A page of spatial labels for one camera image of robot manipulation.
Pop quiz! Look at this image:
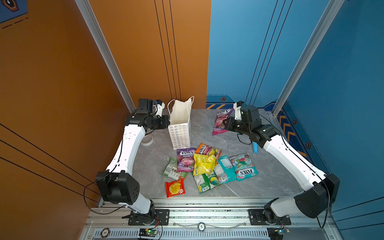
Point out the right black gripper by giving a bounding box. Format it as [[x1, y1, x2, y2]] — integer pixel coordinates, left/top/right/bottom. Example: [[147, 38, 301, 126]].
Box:
[[221, 116, 251, 137]]

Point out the purple fox's candy bag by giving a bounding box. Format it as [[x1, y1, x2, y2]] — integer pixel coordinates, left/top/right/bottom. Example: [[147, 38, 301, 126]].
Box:
[[212, 108, 233, 136], [177, 148, 197, 173]]

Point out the white printed paper bag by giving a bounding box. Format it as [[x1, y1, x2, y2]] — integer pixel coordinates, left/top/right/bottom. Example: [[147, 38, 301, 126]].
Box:
[[167, 96, 195, 150]]

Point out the orange Fox's candy bag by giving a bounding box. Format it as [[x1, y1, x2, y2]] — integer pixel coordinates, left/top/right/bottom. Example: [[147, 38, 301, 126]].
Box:
[[195, 143, 222, 165]]

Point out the teal Fox's candy bag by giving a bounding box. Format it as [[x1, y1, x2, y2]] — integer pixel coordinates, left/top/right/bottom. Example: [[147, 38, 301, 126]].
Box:
[[229, 153, 258, 182]]

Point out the teal white snack packet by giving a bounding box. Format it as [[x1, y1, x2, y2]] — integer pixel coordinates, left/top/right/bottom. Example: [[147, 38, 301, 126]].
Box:
[[214, 156, 237, 184]]

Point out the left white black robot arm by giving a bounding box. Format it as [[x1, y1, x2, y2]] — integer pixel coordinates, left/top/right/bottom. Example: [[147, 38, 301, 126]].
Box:
[[95, 99, 170, 225]]

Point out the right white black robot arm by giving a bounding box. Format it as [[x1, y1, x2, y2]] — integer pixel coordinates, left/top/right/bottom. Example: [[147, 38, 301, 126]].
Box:
[[224, 101, 340, 225]]

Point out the yellow snack bag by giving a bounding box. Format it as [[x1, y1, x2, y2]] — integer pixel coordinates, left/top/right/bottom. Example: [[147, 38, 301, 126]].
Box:
[[193, 153, 216, 176]]

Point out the green snack bag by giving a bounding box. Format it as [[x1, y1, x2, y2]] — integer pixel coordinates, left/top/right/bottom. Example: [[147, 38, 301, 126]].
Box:
[[194, 172, 220, 194]]

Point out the blue toy microphone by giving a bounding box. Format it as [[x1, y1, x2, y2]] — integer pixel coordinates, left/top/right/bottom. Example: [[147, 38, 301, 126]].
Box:
[[253, 142, 259, 154]]

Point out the green white snack packet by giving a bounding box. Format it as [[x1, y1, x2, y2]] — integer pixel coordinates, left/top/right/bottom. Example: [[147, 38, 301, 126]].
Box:
[[163, 158, 188, 180]]

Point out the red yellow snack packet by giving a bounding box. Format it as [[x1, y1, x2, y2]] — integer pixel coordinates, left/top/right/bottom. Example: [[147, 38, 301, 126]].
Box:
[[165, 178, 186, 198]]

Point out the left green circuit board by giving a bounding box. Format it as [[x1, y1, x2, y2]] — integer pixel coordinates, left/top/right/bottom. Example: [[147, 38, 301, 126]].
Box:
[[138, 229, 160, 240]]

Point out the green circuit board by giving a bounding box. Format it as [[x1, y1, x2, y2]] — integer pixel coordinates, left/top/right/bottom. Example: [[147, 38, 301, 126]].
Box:
[[138, 229, 160, 240], [267, 228, 291, 240]]

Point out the right green circuit board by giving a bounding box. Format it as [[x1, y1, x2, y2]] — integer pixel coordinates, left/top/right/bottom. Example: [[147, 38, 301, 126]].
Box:
[[267, 228, 291, 240]]

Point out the round brown badge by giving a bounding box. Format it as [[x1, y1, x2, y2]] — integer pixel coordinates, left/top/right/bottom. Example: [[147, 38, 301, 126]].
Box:
[[100, 228, 111, 238]]

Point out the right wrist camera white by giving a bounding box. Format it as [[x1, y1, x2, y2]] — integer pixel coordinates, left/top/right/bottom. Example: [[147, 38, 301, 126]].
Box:
[[233, 101, 245, 121]]

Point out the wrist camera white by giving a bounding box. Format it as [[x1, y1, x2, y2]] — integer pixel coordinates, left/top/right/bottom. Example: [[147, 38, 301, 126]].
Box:
[[154, 100, 165, 117], [233, 101, 245, 121]]

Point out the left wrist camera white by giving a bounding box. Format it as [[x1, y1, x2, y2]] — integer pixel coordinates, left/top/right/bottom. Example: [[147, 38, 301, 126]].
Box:
[[154, 100, 165, 117]]

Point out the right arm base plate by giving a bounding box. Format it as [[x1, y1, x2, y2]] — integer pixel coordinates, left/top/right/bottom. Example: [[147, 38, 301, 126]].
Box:
[[248, 209, 292, 226]]

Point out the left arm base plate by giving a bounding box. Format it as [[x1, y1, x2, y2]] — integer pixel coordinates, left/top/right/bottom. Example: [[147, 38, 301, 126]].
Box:
[[128, 209, 170, 226]]

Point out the aluminium frame rail base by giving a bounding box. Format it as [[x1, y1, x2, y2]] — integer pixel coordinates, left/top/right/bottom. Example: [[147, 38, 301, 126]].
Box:
[[80, 197, 342, 240]]

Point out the left aluminium corner post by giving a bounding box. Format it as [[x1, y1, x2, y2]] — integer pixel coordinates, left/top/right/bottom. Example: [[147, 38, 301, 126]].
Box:
[[75, 0, 135, 112]]

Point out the aluminium corner post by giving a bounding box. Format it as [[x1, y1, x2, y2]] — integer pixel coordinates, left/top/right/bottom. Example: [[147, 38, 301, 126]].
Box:
[[272, 0, 345, 117], [75, 0, 135, 112]]

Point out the right aluminium corner post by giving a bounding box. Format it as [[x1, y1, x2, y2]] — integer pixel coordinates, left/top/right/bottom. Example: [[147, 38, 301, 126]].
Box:
[[272, 0, 345, 117]]

